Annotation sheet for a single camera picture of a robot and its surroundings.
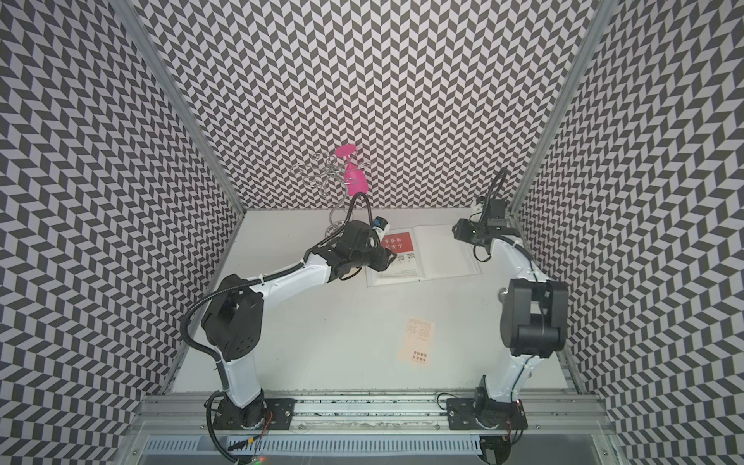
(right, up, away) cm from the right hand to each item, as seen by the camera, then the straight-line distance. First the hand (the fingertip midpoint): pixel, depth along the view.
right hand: (458, 233), depth 93 cm
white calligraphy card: (-18, -11, +7) cm, 22 cm away
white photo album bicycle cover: (-9, -7, +12) cm, 16 cm away
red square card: (-19, -3, +14) cm, 24 cm away
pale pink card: (-13, -31, -7) cm, 34 cm away
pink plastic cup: (-34, +19, +7) cm, 40 cm away
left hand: (-23, -7, -5) cm, 24 cm away
